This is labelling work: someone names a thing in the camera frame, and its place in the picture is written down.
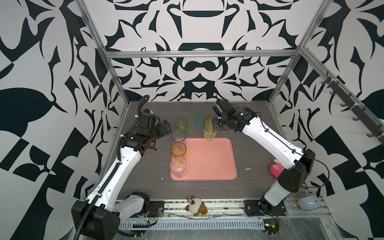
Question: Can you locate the pink glass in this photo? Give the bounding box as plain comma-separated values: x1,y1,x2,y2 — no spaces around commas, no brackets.
221,129,231,134

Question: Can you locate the tall green glass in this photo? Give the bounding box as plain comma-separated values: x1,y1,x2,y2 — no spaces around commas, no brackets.
203,118,217,141

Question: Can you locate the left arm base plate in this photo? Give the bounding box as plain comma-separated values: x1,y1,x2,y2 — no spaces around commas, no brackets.
143,201,165,218

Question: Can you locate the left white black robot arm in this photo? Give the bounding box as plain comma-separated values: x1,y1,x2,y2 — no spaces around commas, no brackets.
71,109,172,240

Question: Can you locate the blue translucent glass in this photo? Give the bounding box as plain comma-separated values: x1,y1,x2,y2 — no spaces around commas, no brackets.
171,130,187,144

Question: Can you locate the light blue computer mouse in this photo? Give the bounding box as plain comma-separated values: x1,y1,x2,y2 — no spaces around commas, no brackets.
294,195,322,211

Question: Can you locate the orange translucent glass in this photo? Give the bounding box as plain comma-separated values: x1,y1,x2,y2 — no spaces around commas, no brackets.
171,143,187,161

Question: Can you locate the pink pig plush toy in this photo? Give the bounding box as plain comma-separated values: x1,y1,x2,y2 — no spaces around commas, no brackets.
270,159,285,179

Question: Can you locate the short green glass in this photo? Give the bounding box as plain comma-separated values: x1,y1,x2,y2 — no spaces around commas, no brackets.
175,119,189,133

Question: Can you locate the green lit circuit board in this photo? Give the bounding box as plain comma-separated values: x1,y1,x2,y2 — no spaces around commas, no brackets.
263,219,280,236

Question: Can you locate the white cable duct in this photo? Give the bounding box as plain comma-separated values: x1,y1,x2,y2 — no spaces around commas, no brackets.
119,219,265,231

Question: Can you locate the teal translucent glass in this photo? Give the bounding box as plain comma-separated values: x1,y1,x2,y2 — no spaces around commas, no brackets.
194,110,207,129

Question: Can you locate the black hook rail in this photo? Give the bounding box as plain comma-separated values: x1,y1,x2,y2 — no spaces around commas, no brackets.
322,71,384,145

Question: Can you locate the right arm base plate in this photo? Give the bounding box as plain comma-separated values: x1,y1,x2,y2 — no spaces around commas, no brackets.
244,199,287,217

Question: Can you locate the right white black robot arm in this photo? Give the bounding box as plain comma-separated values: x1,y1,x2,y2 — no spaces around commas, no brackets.
212,100,315,213

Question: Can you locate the brown white plush toy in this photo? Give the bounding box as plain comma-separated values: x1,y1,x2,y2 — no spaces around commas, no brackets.
185,195,208,217

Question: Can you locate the pink rectangular tray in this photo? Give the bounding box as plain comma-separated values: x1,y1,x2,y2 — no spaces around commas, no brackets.
170,138,238,181

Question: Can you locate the clear glass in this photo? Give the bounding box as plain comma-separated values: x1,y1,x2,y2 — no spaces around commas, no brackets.
170,158,187,179

